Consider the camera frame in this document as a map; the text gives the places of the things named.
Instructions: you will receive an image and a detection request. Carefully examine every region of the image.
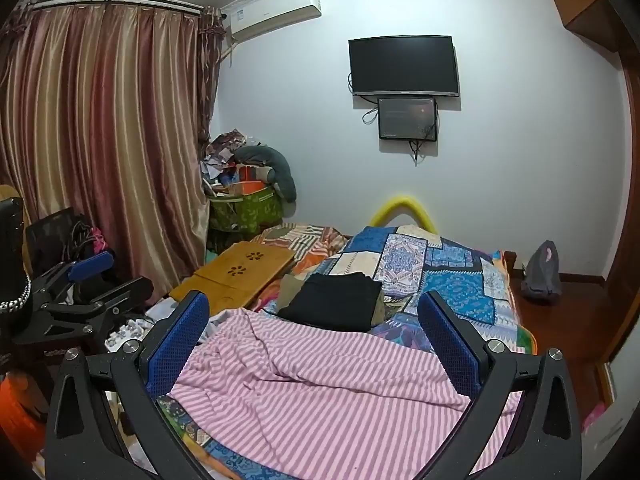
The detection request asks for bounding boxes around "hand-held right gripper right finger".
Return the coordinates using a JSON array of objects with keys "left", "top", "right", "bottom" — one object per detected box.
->
[{"left": 416, "top": 290, "right": 583, "bottom": 480}]

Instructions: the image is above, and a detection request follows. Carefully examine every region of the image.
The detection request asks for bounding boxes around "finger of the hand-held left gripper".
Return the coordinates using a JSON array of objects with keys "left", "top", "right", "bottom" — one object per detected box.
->
[
  {"left": 14, "top": 276, "right": 154, "bottom": 346},
  {"left": 31, "top": 251, "right": 115, "bottom": 306}
]

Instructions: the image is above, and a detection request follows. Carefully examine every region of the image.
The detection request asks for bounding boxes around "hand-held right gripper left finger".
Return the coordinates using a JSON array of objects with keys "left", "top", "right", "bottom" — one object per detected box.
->
[{"left": 44, "top": 290, "right": 221, "bottom": 480}]

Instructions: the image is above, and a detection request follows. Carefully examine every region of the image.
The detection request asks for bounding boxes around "pink striped blanket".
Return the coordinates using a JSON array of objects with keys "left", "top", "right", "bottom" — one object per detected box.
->
[{"left": 170, "top": 307, "right": 523, "bottom": 480}]

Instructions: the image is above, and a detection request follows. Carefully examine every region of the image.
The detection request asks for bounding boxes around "white plastic item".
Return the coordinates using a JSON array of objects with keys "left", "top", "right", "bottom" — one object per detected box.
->
[{"left": 105, "top": 316, "right": 152, "bottom": 353}]

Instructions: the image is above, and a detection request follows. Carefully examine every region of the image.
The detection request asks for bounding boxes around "black mesh chair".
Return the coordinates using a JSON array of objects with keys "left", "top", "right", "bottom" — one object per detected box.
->
[{"left": 25, "top": 208, "right": 88, "bottom": 273}]

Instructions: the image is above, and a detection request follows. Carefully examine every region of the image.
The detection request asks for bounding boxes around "blue patchwork blanket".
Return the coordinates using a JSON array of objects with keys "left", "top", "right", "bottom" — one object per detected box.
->
[{"left": 157, "top": 224, "right": 523, "bottom": 480}]

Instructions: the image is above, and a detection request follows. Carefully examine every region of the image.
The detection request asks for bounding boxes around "wooden lap desk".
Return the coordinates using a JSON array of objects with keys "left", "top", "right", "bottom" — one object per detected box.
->
[{"left": 169, "top": 241, "right": 296, "bottom": 317}]

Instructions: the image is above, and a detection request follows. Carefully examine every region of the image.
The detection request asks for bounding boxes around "grey backpack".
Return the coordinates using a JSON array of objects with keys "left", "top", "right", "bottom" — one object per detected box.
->
[{"left": 520, "top": 240, "right": 563, "bottom": 306}]

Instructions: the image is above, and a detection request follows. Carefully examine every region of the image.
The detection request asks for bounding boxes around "olive folded garment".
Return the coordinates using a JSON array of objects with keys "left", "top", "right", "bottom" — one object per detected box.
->
[{"left": 277, "top": 275, "right": 396, "bottom": 333}]

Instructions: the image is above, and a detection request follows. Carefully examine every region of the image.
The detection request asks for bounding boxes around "black folded garment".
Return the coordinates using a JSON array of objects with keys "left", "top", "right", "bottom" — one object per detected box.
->
[{"left": 277, "top": 272, "right": 383, "bottom": 333}]

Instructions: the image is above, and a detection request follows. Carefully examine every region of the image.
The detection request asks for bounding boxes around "striped brown curtain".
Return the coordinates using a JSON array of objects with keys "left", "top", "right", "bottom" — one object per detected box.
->
[{"left": 0, "top": 2, "right": 223, "bottom": 291}]

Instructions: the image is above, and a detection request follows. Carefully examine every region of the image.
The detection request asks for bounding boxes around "yellow foam tube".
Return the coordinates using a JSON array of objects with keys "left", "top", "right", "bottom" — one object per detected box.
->
[{"left": 369, "top": 194, "right": 441, "bottom": 235}]

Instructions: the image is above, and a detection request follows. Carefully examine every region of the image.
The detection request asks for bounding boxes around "orange cloth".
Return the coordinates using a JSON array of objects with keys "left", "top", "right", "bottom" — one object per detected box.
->
[{"left": 0, "top": 370, "right": 48, "bottom": 461}]

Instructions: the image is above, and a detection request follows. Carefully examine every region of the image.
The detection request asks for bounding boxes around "orange striped blanket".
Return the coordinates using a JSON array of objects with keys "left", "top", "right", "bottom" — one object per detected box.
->
[{"left": 250, "top": 224, "right": 361, "bottom": 281}]

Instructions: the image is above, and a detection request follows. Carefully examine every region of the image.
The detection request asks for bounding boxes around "grey curved pillow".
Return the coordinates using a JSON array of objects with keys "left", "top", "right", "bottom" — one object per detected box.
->
[{"left": 232, "top": 145, "right": 298, "bottom": 204}]

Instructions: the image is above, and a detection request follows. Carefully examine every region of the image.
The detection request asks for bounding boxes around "white air conditioner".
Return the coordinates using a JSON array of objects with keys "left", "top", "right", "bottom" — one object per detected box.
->
[{"left": 220, "top": 0, "right": 323, "bottom": 43}]

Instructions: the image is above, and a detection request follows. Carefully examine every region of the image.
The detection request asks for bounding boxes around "wooden overhead cabinet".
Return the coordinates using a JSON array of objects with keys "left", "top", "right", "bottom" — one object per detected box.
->
[{"left": 545, "top": 0, "right": 621, "bottom": 53}]

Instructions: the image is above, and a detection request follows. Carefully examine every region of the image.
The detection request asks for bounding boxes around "black monitor cable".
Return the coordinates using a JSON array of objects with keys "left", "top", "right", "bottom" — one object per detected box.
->
[{"left": 409, "top": 125, "right": 436, "bottom": 167}]

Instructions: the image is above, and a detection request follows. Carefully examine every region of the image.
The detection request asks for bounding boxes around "wooden door frame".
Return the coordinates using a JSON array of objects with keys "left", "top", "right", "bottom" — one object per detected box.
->
[{"left": 600, "top": 50, "right": 640, "bottom": 361}]

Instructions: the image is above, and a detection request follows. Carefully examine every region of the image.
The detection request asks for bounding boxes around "small black wall monitor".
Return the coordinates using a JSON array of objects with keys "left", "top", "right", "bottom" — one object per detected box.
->
[{"left": 377, "top": 96, "right": 440, "bottom": 142}]

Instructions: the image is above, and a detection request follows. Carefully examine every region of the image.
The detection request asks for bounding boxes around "white curtain rail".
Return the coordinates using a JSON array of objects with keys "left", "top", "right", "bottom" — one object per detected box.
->
[{"left": 15, "top": 0, "right": 221, "bottom": 16}]

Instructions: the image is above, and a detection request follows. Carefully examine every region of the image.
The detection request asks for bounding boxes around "black wall television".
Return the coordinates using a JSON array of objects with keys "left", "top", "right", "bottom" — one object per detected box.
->
[{"left": 348, "top": 35, "right": 461, "bottom": 97}]

